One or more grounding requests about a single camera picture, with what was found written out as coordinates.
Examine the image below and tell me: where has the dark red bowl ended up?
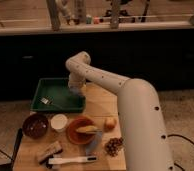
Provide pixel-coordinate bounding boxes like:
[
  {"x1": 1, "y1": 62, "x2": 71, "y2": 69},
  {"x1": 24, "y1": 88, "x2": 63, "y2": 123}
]
[{"x1": 22, "y1": 114, "x2": 48, "y2": 139}]

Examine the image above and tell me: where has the orange plate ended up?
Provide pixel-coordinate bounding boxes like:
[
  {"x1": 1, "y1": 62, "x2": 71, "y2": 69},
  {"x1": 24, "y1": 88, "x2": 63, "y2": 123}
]
[{"x1": 66, "y1": 117, "x2": 98, "y2": 145}]

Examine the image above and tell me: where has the silver fork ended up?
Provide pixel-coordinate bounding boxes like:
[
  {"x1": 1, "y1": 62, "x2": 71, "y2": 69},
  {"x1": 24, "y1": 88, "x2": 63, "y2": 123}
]
[{"x1": 41, "y1": 97, "x2": 56, "y2": 107}]

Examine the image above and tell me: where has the black cable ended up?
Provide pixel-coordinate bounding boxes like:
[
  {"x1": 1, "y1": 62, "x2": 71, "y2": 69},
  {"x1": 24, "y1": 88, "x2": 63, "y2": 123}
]
[{"x1": 0, "y1": 127, "x2": 24, "y2": 168}]

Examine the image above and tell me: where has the green plastic tray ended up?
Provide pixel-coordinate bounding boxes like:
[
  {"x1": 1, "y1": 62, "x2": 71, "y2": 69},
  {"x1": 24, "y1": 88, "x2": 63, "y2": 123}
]
[{"x1": 31, "y1": 78, "x2": 86, "y2": 113}]

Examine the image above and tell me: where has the yellow corn cob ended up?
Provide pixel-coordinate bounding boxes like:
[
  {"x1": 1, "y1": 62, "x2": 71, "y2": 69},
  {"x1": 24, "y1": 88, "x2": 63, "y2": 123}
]
[{"x1": 76, "y1": 125, "x2": 98, "y2": 134}]

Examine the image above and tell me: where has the white handled brush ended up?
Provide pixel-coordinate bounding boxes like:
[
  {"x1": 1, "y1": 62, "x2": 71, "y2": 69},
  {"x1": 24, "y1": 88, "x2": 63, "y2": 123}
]
[{"x1": 47, "y1": 156, "x2": 97, "y2": 165}]

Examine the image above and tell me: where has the white cup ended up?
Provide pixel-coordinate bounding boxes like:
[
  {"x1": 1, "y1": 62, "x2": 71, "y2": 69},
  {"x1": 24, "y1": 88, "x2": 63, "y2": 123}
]
[{"x1": 50, "y1": 114, "x2": 68, "y2": 132}]

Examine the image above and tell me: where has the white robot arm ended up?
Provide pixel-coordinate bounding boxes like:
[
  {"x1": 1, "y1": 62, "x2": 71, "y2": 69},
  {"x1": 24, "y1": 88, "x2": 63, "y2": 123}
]
[{"x1": 65, "y1": 51, "x2": 175, "y2": 171}]

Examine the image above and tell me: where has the grey blue knife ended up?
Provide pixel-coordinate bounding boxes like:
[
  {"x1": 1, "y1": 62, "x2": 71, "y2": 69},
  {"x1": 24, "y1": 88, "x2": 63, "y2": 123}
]
[{"x1": 85, "y1": 131, "x2": 103, "y2": 156}]

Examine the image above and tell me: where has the wooden scrub brush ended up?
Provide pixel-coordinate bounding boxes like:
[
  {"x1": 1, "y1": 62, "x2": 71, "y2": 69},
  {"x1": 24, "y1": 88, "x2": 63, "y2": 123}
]
[{"x1": 36, "y1": 141, "x2": 63, "y2": 164}]

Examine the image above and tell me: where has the bunch of dark grapes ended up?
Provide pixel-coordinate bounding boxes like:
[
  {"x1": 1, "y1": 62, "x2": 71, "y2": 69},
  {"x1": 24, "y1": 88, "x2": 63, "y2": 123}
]
[{"x1": 104, "y1": 138, "x2": 123, "y2": 157}]

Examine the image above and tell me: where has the red yellow apple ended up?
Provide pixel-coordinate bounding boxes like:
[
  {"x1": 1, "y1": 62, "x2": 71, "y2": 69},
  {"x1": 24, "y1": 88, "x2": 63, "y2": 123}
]
[{"x1": 104, "y1": 117, "x2": 117, "y2": 131}]

